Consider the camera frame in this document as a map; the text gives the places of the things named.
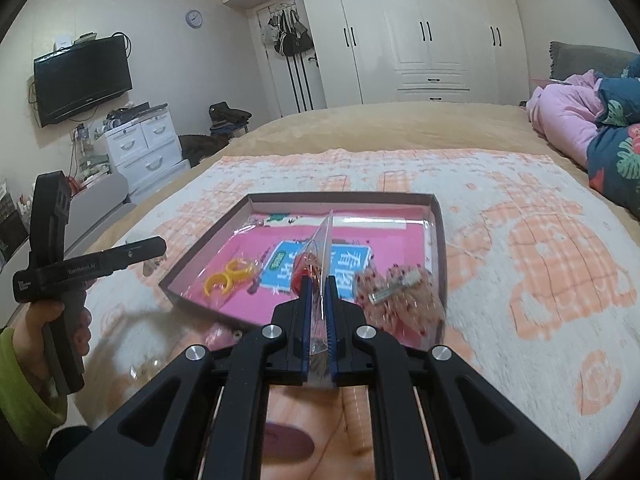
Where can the dark folded clothes pile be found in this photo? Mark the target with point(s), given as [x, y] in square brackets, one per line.
[229, 116]

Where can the white door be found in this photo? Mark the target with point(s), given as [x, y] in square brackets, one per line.
[312, 85]

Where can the clear plastic bag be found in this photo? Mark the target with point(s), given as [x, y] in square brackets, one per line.
[145, 360]

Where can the person's left forearm green sleeve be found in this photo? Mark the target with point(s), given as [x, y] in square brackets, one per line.
[22, 390]

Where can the tan bedspread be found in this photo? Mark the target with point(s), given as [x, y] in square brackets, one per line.
[400, 127]

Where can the dark brown garment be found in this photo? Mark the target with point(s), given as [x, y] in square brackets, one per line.
[202, 150]

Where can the hanging grey bag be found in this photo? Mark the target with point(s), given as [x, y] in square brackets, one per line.
[269, 35]

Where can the grey chair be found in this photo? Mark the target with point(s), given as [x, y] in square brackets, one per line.
[97, 205]

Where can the white glossy wardrobe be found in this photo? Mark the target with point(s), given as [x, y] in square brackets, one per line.
[425, 30]

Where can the dotted clear bag with clip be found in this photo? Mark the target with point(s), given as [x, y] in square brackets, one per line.
[400, 295]

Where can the round wall clock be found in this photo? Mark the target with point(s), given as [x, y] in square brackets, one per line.
[194, 18]

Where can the peach and white plush blanket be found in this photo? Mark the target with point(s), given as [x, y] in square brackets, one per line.
[525, 270]

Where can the clear bag with red jewelry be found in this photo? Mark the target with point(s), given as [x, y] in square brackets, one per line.
[315, 265]

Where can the navy floral duvet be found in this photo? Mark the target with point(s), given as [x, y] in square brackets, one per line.
[617, 150]

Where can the white router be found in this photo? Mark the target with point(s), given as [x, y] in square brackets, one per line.
[62, 44]

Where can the hanging black striped bag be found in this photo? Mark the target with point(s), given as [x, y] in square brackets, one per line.
[286, 40]

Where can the black flat television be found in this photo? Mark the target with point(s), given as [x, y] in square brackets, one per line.
[82, 82]

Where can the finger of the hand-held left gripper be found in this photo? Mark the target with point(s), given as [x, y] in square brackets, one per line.
[49, 210]
[140, 250]

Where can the cluttered glass shelf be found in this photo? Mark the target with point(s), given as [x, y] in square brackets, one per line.
[87, 155]

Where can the brown cardboard box tray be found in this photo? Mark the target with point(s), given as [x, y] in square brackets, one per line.
[210, 285]

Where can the dark grey quilted pillow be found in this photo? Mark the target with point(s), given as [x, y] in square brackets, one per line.
[580, 60]

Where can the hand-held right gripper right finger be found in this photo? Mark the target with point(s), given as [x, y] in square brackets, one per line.
[334, 340]

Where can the person's left hand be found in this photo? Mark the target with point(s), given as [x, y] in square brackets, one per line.
[34, 325]

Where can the flat dark board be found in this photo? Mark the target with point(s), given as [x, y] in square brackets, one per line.
[146, 108]

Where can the white drawer cabinet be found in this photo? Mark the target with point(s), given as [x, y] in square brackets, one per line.
[145, 152]

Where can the pink quilt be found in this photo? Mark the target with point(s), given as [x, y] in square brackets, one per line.
[562, 115]

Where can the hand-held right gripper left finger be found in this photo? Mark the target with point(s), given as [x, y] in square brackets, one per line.
[305, 340]

